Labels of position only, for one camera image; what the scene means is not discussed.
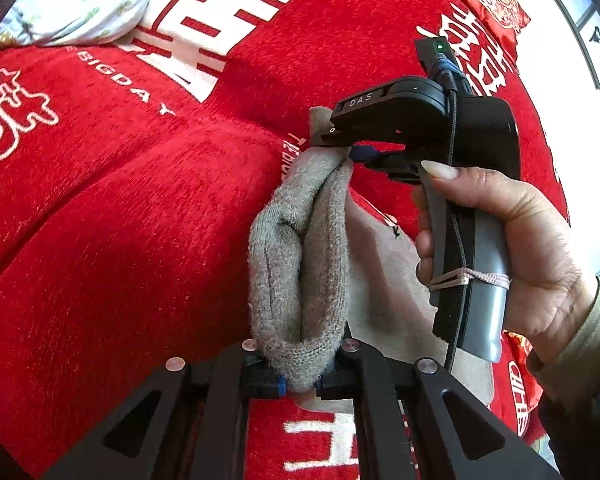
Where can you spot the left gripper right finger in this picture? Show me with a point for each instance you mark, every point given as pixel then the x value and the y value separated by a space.
pixel 416 421

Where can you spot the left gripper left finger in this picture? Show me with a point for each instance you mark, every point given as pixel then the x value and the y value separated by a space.
pixel 188 424

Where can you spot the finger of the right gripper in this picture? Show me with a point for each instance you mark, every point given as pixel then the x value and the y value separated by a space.
pixel 332 138
pixel 394 164

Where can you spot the grey knit sweater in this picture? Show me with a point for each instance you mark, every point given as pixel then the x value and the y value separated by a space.
pixel 320 265

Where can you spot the beige sleeve forearm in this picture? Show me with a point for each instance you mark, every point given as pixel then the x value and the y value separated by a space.
pixel 569 409

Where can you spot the red wedding bedspread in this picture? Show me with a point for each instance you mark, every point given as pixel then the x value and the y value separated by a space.
pixel 129 178

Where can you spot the white floral quilt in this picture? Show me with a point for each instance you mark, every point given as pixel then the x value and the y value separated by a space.
pixel 56 23

